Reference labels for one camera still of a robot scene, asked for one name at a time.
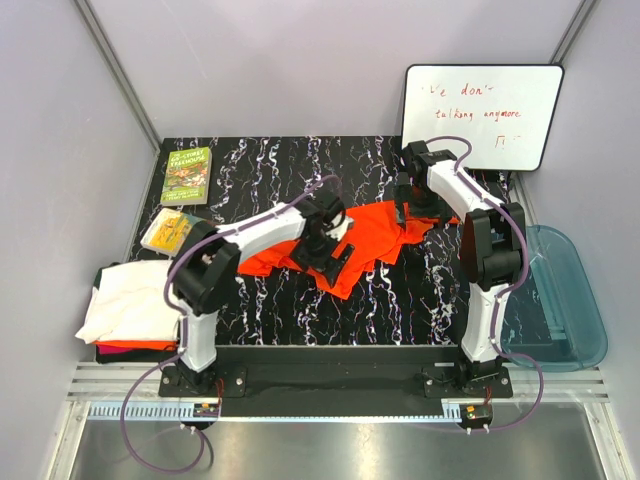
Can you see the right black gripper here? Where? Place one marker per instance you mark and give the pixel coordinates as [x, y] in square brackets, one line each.
[439, 209]

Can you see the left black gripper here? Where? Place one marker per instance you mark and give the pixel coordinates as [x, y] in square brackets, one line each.
[325, 264]

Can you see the orange t shirt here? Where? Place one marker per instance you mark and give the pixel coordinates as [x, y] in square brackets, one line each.
[145, 344]
[375, 236]

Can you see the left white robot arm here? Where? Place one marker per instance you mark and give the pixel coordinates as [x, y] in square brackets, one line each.
[199, 278]

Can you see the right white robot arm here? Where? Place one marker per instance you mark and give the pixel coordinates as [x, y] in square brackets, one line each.
[493, 252]

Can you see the black marbled table mat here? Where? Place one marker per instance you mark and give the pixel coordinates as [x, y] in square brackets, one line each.
[421, 299]

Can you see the white dry erase board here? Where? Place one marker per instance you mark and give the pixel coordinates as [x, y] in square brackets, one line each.
[504, 111]

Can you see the green treehouse book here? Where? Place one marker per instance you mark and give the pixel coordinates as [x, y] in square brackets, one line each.
[187, 177]

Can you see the yellow small book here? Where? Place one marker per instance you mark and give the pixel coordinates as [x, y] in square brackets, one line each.
[168, 231]

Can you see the orange folded t shirt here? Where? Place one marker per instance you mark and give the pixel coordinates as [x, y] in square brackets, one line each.
[145, 344]

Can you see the white folded t shirt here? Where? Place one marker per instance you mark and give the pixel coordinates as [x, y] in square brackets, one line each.
[128, 304]

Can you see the teal plastic bin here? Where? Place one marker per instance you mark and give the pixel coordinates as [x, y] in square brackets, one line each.
[553, 317]

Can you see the dark folded t shirt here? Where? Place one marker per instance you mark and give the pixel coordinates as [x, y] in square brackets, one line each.
[112, 355]

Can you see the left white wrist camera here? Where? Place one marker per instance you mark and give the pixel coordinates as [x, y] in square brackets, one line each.
[339, 227]

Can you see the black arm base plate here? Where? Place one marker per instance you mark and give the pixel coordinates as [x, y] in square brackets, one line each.
[431, 371]

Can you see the grey cable duct rail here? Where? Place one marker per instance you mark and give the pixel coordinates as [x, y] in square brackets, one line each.
[154, 411]

